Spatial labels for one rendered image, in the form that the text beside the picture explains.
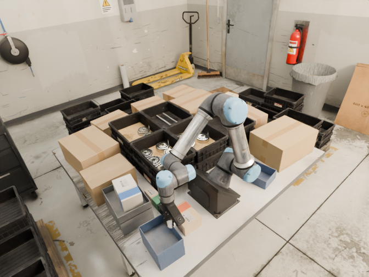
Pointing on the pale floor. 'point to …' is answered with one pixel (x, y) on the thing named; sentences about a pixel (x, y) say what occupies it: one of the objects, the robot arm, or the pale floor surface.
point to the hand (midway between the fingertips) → (172, 227)
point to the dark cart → (14, 166)
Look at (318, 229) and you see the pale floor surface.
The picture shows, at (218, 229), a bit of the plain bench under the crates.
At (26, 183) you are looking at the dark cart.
